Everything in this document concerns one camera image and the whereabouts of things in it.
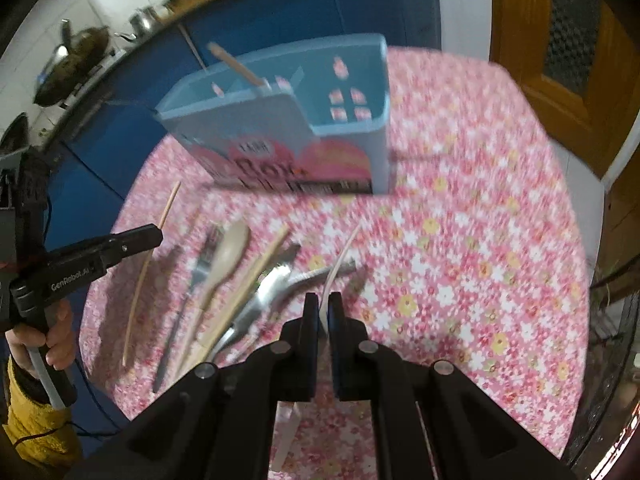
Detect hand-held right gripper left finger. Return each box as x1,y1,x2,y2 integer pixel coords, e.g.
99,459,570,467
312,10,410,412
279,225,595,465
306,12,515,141
65,292,321,480

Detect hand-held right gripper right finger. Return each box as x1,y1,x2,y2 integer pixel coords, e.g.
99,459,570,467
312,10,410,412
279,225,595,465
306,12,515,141
329,292,581,480

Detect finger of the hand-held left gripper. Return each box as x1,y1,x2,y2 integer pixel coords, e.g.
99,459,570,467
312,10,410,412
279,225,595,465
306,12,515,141
97,225,165,273

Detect wooden chopstick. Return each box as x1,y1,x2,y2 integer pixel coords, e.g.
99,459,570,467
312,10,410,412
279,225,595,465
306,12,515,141
121,181,182,367
177,24,208,72
185,225,292,372
206,41,269,87

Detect metal fork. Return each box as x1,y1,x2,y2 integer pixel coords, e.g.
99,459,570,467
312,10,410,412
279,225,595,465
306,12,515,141
152,225,226,394

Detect white plastic spoon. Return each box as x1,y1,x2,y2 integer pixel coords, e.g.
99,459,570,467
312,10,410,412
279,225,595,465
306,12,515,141
272,224,364,468

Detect blue plastic utensil holder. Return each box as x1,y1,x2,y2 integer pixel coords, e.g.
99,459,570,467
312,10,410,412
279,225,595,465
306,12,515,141
152,34,392,197

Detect person's left forearm yellow sleeve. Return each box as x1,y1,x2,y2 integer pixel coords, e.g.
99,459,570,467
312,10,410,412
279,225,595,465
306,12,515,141
0,355,85,480

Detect person's left hand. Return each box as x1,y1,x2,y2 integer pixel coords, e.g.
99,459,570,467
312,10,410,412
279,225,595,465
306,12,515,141
5,301,77,377

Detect metal spoon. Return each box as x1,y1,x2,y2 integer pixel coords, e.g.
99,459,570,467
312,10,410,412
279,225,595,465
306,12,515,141
210,260,307,362
290,256,359,287

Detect wooden spoon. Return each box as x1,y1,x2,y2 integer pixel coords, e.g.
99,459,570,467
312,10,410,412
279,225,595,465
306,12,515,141
177,221,251,368

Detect pink floral tablecloth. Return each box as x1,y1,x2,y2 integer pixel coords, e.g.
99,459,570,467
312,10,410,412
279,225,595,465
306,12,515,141
82,45,592,480

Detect metal wok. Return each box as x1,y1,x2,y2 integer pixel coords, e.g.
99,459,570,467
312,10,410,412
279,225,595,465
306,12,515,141
32,26,112,107

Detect metal kettle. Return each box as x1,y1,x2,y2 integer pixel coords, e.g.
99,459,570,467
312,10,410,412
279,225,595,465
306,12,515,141
114,4,174,44

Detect black framed glass tank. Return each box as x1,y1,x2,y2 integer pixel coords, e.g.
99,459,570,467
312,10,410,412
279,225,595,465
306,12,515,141
589,255,640,463

